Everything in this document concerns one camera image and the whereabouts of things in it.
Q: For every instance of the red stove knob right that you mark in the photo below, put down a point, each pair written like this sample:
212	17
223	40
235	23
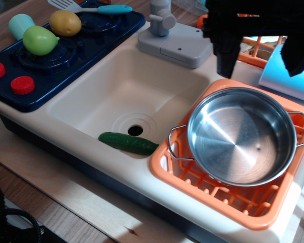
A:
22	85

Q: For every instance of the light blue plastic cup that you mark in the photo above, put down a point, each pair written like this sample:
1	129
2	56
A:
276	77

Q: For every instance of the stainless steel pan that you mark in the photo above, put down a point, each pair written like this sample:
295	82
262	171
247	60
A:
241	137

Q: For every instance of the orange plastic drying rack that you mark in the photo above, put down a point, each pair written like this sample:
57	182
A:
211	204

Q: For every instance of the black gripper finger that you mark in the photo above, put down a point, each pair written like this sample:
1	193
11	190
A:
226	48
292	54

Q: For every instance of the grey toy faucet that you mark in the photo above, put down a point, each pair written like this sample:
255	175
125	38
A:
172	41

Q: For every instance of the mint green plastic cup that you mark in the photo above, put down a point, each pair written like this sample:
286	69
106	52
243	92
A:
19	24

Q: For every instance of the dark blue toy stove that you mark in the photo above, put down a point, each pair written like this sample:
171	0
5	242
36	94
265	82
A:
72	57

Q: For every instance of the green toy pear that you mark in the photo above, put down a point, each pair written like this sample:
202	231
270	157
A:
39	40

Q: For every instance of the green toy cucumber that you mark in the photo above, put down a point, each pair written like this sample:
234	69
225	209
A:
128	143

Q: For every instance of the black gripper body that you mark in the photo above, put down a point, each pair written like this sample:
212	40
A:
255	18

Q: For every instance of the spatula with blue handle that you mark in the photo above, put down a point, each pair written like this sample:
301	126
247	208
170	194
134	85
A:
72	6

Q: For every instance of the yellow-brown toy potato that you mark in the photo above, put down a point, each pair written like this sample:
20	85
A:
65	23

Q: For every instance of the orange wire basket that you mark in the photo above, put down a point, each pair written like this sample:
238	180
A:
255	50

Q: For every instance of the cream toy sink unit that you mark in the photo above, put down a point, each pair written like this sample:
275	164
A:
137	94

